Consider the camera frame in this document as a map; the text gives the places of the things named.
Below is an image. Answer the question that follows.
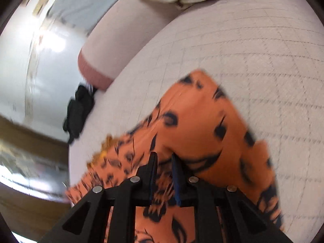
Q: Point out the orange floral blouse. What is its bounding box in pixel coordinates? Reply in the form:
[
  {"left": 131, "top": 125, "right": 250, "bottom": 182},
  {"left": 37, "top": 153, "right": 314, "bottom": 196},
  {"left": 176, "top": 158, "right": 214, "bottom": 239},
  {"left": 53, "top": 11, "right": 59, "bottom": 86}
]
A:
[{"left": 65, "top": 69, "right": 284, "bottom": 243}]

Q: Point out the leaded glass door panel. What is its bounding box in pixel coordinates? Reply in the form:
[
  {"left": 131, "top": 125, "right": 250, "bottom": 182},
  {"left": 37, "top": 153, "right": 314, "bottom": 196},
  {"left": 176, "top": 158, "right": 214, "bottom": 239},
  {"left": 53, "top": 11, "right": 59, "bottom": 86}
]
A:
[{"left": 0, "top": 139, "right": 69, "bottom": 198}]

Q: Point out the pink bolster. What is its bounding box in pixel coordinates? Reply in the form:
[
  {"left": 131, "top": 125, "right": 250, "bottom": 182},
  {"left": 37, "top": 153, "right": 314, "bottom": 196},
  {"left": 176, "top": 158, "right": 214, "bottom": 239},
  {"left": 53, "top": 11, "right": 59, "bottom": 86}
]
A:
[{"left": 77, "top": 0, "right": 183, "bottom": 90}]

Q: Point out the dark wooden door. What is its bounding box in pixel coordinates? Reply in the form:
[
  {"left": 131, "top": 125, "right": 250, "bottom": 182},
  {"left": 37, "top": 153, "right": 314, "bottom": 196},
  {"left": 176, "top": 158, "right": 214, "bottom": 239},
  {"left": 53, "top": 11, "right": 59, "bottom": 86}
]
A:
[{"left": 0, "top": 115, "right": 74, "bottom": 233}]

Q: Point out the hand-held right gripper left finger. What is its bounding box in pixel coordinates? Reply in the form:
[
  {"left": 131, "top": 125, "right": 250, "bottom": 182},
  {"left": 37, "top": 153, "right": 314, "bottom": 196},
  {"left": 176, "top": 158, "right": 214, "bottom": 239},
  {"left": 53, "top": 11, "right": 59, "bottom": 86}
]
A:
[{"left": 38, "top": 152, "right": 159, "bottom": 243}]

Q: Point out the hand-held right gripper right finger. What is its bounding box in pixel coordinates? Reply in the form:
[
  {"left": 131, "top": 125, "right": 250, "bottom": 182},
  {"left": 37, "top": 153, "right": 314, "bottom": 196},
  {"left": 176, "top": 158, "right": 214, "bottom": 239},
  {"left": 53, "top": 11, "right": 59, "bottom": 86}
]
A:
[{"left": 171, "top": 153, "right": 291, "bottom": 243}]

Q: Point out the framed wall plaque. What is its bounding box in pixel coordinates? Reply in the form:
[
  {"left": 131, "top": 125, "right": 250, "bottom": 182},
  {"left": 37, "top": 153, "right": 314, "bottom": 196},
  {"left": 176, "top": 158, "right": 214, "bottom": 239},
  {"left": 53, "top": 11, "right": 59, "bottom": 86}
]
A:
[{"left": 32, "top": 0, "right": 54, "bottom": 16}]

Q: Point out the grey pillow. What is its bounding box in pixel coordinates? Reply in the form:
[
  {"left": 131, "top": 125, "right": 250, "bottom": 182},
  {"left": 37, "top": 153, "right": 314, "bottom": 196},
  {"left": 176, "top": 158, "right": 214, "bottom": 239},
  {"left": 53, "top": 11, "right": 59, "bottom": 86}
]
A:
[{"left": 47, "top": 0, "right": 132, "bottom": 36}]

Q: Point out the black cloth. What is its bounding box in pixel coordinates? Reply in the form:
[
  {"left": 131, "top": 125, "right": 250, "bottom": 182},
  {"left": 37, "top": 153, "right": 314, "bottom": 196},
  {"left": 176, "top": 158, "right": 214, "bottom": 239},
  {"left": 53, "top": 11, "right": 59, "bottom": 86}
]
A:
[{"left": 62, "top": 84, "right": 96, "bottom": 145}]

